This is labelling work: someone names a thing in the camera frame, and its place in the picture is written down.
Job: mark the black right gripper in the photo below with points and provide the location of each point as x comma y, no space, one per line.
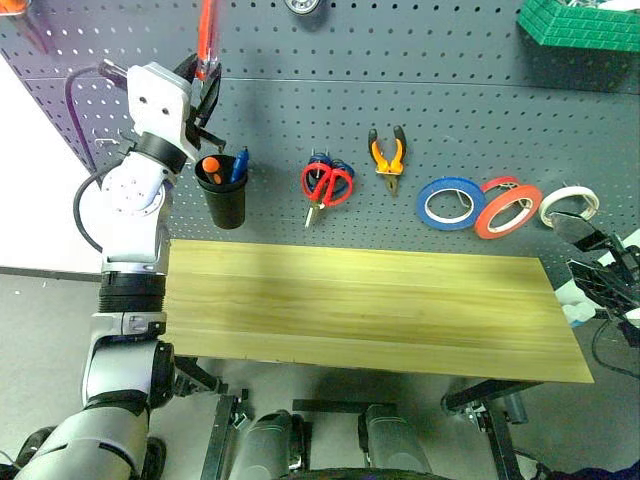
622,270

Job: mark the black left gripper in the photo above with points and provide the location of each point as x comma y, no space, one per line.
200,131

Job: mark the orange and black pliers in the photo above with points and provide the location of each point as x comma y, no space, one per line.
387,160

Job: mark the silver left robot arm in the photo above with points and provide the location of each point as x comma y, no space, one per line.
127,220

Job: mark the white tape roll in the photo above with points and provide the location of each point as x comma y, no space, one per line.
547,202

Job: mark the large red tape roll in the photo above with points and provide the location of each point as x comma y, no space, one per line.
487,222

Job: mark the white pegboard hook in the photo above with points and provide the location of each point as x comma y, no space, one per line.
106,141

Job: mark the small red tape roll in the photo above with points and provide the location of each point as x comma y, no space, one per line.
495,182

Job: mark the blue tape roll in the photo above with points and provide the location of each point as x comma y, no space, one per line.
425,210

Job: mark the orange object on pegboard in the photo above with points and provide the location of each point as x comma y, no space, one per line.
12,5

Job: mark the grey metal pegboard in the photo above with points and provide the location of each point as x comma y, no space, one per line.
400,100

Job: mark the black plastic holder cup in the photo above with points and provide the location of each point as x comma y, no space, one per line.
225,200

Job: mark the black and silver round roll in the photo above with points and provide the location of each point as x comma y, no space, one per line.
304,5

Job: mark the green plastic bin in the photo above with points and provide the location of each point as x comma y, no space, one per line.
580,27

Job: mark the grey rounded robot leg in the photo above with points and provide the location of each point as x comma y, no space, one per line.
267,445
395,440

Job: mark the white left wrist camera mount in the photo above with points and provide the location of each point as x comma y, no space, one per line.
160,107

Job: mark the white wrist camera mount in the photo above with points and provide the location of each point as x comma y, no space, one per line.
575,305
160,107

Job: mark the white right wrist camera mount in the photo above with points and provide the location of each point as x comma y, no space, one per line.
575,305

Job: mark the black metal table frame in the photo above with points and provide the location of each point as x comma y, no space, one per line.
492,395

